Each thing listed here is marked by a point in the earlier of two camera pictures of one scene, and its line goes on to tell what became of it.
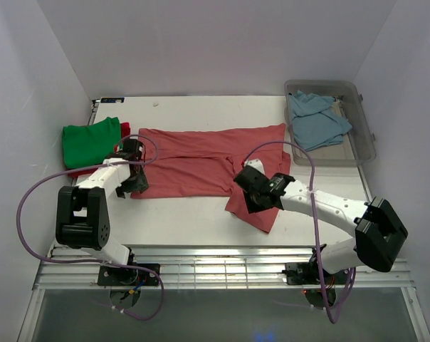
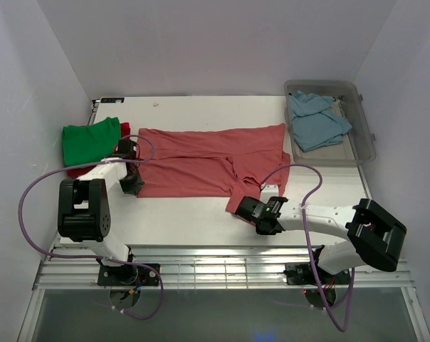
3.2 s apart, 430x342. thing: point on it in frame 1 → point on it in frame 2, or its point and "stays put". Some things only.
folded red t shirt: (125, 131) stays put
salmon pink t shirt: (184, 163) stays put
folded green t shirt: (85, 144) stays put
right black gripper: (252, 206) → (259, 231)
